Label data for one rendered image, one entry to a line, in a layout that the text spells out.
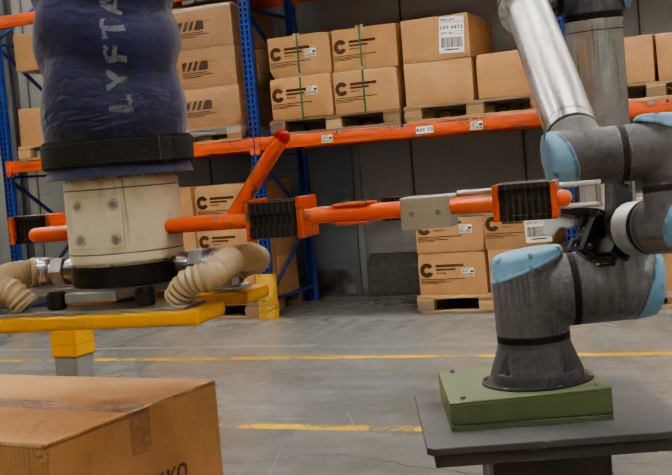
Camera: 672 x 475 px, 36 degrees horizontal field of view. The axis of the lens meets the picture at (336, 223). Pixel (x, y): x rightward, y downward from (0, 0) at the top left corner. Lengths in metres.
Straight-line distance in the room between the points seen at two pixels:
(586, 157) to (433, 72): 7.17
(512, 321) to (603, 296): 0.19
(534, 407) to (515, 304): 0.21
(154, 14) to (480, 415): 1.02
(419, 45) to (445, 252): 1.74
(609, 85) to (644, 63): 6.35
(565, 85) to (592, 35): 0.36
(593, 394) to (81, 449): 1.04
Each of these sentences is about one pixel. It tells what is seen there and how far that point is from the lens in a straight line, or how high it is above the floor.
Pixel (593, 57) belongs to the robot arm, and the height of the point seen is 1.46.
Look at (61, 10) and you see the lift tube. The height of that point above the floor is 1.53.
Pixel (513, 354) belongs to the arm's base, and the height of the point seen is 0.88.
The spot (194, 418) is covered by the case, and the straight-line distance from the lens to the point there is 1.73.
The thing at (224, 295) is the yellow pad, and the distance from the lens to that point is 1.61.
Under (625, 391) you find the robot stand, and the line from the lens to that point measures 2.38.
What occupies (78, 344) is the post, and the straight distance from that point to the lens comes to 2.30.
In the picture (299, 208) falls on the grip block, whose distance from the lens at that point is 1.46.
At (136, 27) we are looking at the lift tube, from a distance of 1.53.
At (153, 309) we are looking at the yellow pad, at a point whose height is 1.11.
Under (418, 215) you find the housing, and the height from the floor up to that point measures 1.21.
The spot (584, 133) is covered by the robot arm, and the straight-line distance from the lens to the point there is 1.68.
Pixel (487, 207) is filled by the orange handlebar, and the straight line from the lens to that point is 1.42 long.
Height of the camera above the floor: 1.28
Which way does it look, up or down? 3 degrees down
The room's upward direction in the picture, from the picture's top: 5 degrees counter-clockwise
